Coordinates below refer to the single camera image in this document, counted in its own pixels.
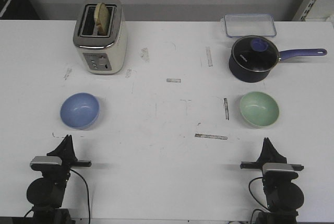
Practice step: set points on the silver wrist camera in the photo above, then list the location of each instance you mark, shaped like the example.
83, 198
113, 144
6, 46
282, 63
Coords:
45, 160
276, 167

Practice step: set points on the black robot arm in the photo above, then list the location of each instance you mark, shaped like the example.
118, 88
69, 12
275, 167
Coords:
46, 193
283, 197

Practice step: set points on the clear container with blue rim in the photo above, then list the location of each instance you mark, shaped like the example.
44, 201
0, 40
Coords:
240, 25

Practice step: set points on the glass pot lid blue knob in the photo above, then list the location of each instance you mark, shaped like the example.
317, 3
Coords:
255, 53

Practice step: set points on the green bowl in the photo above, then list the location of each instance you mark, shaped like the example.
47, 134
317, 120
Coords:
259, 109

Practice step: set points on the slice of toast bread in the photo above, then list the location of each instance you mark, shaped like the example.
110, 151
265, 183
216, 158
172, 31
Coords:
102, 18

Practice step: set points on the blue bowl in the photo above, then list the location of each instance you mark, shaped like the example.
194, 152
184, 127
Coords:
80, 110

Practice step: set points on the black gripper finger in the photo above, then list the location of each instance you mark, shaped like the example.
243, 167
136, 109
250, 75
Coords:
62, 147
71, 146
271, 149
264, 151

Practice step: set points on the dark blue saucepan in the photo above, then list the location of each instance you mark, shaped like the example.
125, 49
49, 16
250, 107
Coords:
251, 76

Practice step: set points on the cream and silver toaster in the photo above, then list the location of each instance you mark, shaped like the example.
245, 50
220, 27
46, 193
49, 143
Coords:
101, 55

